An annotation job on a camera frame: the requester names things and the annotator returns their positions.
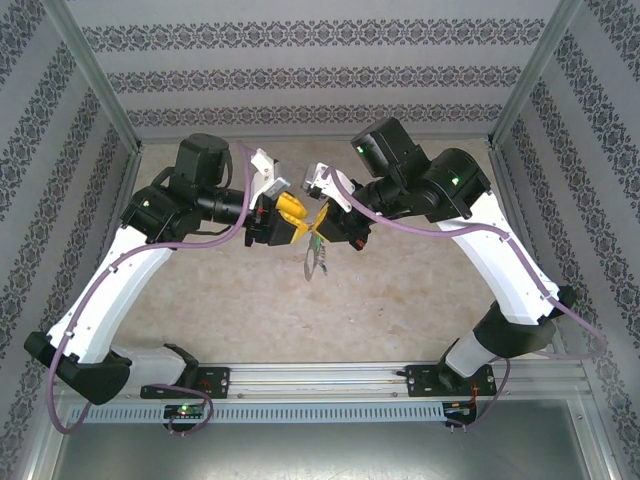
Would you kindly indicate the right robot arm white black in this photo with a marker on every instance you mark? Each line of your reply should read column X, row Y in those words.
column 500, row 270

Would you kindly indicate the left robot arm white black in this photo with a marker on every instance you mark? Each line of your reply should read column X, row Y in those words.
column 115, row 300

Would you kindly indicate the left controller circuit board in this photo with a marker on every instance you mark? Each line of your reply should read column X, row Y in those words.
column 185, row 411

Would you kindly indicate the controller circuit board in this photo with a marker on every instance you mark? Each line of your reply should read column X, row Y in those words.
column 185, row 411
column 457, row 410

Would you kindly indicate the grey metal panel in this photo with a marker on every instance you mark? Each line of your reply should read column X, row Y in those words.
column 320, row 450

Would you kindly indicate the right controller circuit board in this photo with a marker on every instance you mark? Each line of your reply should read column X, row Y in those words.
column 457, row 410

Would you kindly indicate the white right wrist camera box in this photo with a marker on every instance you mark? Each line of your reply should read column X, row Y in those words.
column 325, row 182

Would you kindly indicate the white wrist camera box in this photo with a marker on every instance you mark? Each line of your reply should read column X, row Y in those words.
column 325, row 182
column 267, row 175

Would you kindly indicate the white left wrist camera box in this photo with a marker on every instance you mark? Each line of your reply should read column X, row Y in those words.
column 267, row 175

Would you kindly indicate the right aluminium side rail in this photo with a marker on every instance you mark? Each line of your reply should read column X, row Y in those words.
column 514, row 200

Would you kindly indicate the aluminium side rail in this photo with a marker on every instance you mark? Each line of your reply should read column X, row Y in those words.
column 514, row 200
column 131, row 167

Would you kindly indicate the left aluminium side rail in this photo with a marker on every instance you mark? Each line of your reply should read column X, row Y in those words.
column 131, row 167

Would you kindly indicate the left aluminium frame post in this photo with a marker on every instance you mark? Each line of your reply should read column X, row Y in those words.
column 90, row 75

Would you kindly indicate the aluminium frame post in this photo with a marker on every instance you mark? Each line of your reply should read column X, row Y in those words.
column 90, row 75
column 535, row 75

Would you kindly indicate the right aluminium frame post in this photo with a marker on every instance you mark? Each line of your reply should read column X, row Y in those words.
column 535, row 75

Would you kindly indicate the aluminium mounting rail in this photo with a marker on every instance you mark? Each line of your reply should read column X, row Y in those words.
column 320, row 377

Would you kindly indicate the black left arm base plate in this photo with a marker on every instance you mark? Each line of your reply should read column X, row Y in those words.
column 217, row 382

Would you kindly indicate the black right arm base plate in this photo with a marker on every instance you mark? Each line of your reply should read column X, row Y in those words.
column 422, row 382

